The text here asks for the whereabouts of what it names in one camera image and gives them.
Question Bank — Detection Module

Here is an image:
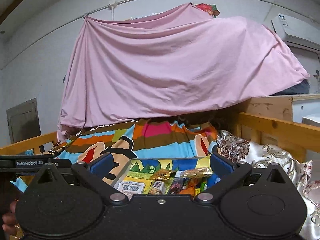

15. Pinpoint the silver white barcode snack packet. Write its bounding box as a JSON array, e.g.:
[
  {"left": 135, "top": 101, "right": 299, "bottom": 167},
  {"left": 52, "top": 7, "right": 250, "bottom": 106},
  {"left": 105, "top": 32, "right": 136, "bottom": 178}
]
[{"left": 117, "top": 181, "right": 145, "bottom": 199}]

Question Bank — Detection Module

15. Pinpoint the clear packet red snack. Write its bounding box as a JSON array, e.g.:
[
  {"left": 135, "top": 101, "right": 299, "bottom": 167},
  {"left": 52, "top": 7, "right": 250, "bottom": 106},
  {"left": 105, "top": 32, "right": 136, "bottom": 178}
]
[{"left": 167, "top": 177, "right": 184, "bottom": 195}]

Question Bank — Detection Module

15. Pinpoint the gold foil snack packet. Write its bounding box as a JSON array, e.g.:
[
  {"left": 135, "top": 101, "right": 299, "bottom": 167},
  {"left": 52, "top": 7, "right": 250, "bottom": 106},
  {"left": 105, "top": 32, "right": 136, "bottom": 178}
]
[{"left": 150, "top": 169, "right": 177, "bottom": 181}]

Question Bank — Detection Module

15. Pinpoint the brown nut snack packet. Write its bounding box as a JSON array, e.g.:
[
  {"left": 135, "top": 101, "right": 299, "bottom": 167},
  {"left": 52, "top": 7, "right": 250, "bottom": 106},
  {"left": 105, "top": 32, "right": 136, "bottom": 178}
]
[{"left": 148, "top": 180, "right": 167, "bottom": 195}]

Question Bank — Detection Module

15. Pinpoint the green stick snack packet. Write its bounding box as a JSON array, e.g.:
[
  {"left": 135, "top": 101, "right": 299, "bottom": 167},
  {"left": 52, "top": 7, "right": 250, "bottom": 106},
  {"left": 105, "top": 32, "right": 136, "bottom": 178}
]
[{"left": 200, "top": 178, "right": 208, "bottom": 192}]

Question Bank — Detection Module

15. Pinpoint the rice cracker red text packet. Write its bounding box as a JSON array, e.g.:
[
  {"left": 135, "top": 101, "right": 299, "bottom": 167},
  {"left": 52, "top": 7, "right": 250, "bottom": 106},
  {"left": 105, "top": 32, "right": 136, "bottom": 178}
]
[{"left": 181, "top": 167, "right": 213, "bottom": 179}]

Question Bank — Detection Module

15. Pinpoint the person's left hand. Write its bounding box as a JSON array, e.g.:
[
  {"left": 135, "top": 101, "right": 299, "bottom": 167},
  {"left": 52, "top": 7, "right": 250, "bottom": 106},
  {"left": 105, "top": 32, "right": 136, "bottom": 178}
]
[{"left": 0, "top": 179, "right": 25, "bottom": 238}]

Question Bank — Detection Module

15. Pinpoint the floral satin pillow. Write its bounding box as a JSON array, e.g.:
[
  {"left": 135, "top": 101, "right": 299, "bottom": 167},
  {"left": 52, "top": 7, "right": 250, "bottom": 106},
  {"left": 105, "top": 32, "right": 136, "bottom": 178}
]
[{"left": 217, "top": 130, "right": 319, "bottom": 239}]

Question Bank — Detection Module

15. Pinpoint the striped tiger pattern cloth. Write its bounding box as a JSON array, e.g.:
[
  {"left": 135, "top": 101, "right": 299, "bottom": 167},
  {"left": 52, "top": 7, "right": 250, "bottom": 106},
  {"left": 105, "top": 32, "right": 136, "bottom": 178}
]
[{"left": 41, "top": 130, "right": 82, "bottom": 157}]

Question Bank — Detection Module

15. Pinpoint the orange wrapped candy packet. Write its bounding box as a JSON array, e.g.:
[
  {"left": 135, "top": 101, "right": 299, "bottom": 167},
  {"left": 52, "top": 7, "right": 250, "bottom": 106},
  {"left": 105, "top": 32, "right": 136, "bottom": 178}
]
[{"left": 179, "top": 179, "right": 201, "bottom": 197}]

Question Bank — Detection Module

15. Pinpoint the colourful illustrated tray box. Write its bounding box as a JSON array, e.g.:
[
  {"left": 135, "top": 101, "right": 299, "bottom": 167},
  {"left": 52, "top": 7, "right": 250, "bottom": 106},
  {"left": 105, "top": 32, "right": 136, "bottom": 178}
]
[{"left": 112, "top": 156, "right": 221, "bottom": 198}]

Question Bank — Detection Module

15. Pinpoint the colourful monkey cartoon blanket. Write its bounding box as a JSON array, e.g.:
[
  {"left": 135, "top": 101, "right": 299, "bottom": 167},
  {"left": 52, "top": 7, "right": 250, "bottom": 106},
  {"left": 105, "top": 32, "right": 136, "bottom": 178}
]
[{"left": 10, "top": 118, "right": 221, "bottom": 193}]

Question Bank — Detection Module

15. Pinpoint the pink draped sheet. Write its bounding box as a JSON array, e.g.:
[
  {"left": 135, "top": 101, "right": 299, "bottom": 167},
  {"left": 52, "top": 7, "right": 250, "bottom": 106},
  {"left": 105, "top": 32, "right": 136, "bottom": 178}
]
[{"left": 57, "top": 3, "right": 309, "bottom": 140}]

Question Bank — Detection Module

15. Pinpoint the white air conditioner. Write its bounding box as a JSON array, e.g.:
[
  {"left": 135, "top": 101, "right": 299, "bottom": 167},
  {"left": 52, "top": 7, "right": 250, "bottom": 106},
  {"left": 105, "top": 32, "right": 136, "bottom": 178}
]
[{"left": 271, "top": 14, "right": 319, "bottom": 53}]

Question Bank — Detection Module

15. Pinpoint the grey wall panel door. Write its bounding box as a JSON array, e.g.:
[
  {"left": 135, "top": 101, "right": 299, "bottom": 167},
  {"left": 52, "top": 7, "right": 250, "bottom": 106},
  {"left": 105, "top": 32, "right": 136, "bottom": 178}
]
[{"left": 7, "top": 98, "right": 41, "bottom": 144}]

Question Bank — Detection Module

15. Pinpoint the wooden bed frame rail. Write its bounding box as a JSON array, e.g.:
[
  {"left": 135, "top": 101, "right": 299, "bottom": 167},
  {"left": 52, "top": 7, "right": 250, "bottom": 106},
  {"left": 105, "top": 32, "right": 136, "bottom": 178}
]
[{"left": 1, "top": 113, "right": 319, "bottom": 162}]

